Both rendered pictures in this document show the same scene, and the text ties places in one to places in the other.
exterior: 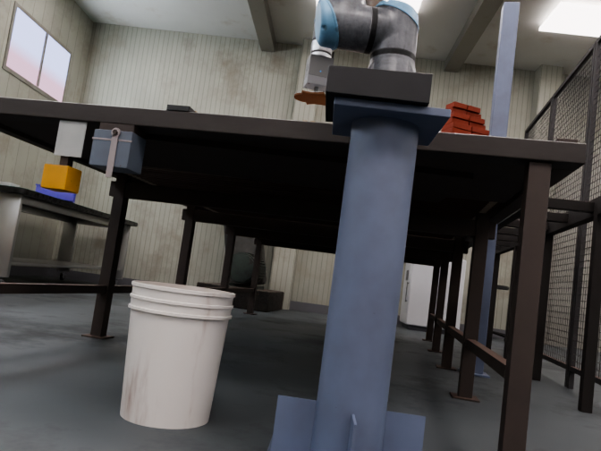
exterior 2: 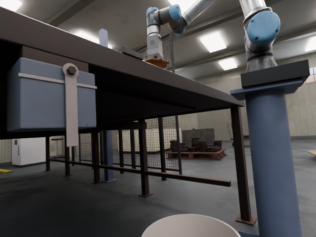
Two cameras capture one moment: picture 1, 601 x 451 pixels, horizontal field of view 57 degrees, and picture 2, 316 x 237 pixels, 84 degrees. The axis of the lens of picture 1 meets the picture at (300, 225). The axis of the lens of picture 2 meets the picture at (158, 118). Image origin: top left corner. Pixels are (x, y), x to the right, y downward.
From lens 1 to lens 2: 1.67 m
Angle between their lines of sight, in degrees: 61
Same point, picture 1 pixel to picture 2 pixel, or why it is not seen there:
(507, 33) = (105, 42)
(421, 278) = (26, 142)
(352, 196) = (283, 133)
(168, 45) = not seen: outside the picture
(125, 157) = (92, 110)
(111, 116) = (45, 41)
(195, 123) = (149, 73)
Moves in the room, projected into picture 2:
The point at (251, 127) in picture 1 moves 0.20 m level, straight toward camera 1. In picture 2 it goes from (180, 82) to (235, 74)
